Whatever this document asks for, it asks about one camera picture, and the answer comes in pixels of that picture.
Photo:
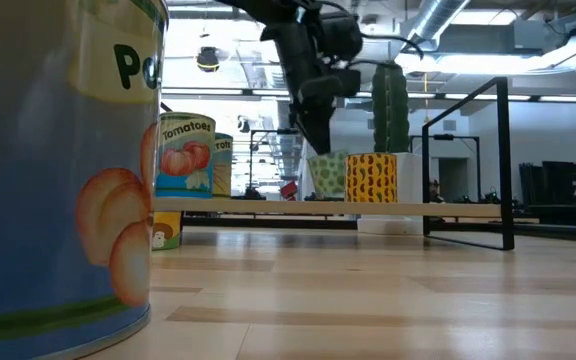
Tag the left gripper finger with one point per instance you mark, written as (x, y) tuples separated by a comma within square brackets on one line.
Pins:
[(315, 130)]

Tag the green peas can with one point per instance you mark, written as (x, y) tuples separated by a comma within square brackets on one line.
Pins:
[(329, 175)]

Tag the yellow beans can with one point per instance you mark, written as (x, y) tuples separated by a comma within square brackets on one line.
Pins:
[(370, 177)]

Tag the carrots can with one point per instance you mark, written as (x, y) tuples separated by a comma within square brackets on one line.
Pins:
[(224, 170)]

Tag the tomatoes can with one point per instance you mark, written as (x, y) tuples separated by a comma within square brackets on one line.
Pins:
[(185, 155)]

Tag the short yellow mushroom can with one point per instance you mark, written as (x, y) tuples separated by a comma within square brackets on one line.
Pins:
[(168, 230)]

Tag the peaches can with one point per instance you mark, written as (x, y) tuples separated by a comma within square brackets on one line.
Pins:
[(43, 175)]

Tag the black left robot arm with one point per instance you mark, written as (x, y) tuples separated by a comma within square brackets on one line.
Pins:
[(268, 5)]

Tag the red background object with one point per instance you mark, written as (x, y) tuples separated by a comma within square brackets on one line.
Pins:
[(289, 191)]

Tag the green cactus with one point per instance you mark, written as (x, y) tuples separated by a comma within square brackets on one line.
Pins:
[(390, 110)]

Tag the black hanging ceiling reel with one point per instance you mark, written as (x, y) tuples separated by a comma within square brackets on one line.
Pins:
[(208, 59)]

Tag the long ceiling light strip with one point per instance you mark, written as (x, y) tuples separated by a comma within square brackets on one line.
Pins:
[(568, 98), (208, 92)]

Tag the black background equipment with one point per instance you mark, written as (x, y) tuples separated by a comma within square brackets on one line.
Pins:
[(558, 185)]

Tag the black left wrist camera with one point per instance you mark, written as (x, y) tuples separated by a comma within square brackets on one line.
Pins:
[(343, 35)]

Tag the wooden shelf with black frame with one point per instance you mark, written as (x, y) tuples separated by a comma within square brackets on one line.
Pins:
[(318, 206)]

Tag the black aluminium table frame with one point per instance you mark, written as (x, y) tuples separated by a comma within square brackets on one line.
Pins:
[(268, 222)]

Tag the black background station frame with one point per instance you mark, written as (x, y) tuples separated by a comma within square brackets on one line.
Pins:
[(443, 136)]

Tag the silver slanted ceiling duct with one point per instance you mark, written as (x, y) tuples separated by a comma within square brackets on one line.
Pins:
[(438, 17)]

